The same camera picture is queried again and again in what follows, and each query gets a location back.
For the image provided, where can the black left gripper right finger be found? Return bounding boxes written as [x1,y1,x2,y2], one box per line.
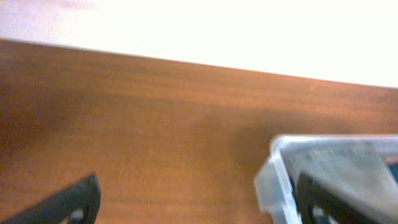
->
[295,173,377,224]

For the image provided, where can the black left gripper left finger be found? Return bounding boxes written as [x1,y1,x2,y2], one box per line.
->
[2,174,101,224]

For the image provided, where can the light grey jeans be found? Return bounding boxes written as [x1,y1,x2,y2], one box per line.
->
[281,143,397,222]

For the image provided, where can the clear plastic storage bin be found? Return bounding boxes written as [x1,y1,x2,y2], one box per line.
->
[254,134,397,223]

